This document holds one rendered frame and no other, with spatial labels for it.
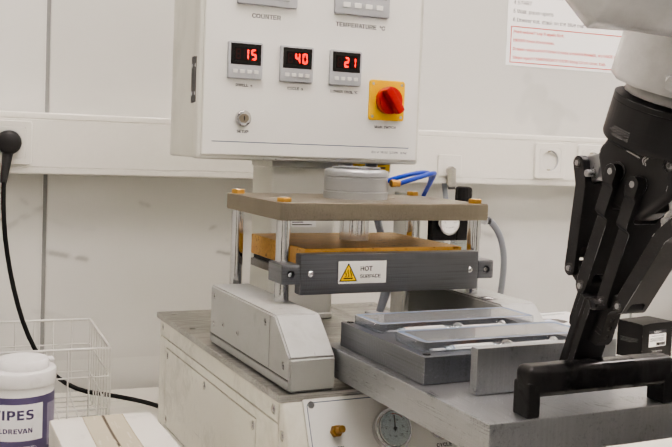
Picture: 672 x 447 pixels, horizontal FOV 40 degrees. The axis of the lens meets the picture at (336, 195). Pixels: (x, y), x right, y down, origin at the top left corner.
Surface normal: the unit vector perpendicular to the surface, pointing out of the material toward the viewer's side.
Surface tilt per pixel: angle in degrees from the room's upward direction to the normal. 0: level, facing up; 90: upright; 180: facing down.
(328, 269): 90
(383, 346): 90
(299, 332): 41
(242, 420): 90
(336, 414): 65
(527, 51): 90
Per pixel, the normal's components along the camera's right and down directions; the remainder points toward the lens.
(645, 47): -0.79, 0.08
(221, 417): -0.90, -0.01
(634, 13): -0.04, 0.91
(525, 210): 0.36, 0.06
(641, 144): -0.50, 0.23
